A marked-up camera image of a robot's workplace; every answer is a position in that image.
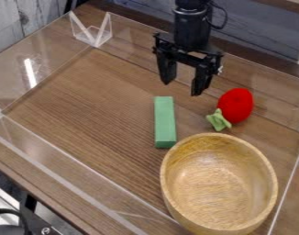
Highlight clear acrylic enclosure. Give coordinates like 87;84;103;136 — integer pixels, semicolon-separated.
0;8;299;235

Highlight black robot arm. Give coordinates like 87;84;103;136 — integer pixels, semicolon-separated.
154;0;228;96

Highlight black cable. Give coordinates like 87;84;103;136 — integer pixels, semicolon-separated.
0;207;34;235

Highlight black table frame bracket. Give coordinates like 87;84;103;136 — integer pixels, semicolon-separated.
20;193;63;235

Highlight red plush strawberry toy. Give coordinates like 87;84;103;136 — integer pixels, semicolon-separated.
206;88;254;131

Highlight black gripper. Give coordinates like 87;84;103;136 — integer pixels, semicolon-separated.
154;7;223;96

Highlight wooden bowl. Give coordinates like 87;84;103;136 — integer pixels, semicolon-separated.
160;133;278;235

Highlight green rectangular block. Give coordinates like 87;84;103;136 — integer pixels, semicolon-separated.
155;96;176;149

